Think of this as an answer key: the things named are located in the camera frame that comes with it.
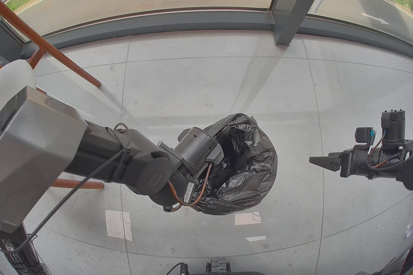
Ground black plastic bag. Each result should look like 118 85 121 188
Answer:
190 113 278 215

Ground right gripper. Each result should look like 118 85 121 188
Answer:
309 147 404 179

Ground white chair wooden legs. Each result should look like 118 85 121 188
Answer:
0 0 104 190

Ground black cable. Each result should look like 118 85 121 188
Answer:
166 262 189 275
0 123 131 255

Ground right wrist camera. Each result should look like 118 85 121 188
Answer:
355 127 377 151

